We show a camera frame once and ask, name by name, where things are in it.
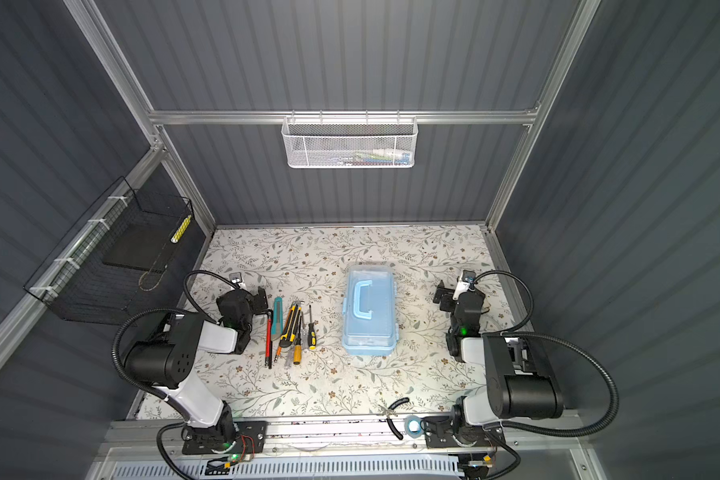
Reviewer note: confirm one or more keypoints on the markers in white basket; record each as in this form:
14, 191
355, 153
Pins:
376, 157

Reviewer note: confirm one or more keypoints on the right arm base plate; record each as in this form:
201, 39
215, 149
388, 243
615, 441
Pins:
439, 433

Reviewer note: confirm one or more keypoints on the blue tape roll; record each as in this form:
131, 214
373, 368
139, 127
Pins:
413, 426

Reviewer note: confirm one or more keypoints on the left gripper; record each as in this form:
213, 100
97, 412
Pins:
258, 300

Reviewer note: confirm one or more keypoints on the light blue plastic toolbox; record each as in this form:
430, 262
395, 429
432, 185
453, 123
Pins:
369, 313

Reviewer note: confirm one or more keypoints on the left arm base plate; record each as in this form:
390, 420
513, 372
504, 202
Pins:
243, 437

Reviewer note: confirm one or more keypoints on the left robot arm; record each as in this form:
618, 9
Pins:
163, 361

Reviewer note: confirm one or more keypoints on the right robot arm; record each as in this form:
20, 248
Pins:
518, 377

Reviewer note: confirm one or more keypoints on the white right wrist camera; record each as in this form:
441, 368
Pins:
465, 283

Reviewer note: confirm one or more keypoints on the orange handled screwdriver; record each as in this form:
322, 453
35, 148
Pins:
297, 344

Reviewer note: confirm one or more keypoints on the black wire basket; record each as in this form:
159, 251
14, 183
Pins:
75, 285

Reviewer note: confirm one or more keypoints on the yellow marker in basket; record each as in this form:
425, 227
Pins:
181, 229

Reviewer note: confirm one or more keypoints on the yellow black screwdriver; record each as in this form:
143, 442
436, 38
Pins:
312, 339

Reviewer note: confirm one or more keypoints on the white wire mesh basket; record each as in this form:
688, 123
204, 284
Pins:
309, 145

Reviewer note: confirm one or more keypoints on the aluminium rail front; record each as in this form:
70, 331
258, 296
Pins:
318, 435

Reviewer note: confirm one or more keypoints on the teal utility knife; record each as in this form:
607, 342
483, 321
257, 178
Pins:
277, 317

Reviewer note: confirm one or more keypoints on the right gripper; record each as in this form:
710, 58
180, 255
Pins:
451, 294

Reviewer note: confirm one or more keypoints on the black foam pad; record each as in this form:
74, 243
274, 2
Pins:
145, 248

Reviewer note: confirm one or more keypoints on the white perforated vent strip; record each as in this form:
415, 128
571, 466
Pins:
383, 466

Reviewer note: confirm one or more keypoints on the red handled hex key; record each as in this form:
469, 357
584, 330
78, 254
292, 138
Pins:
268, 340

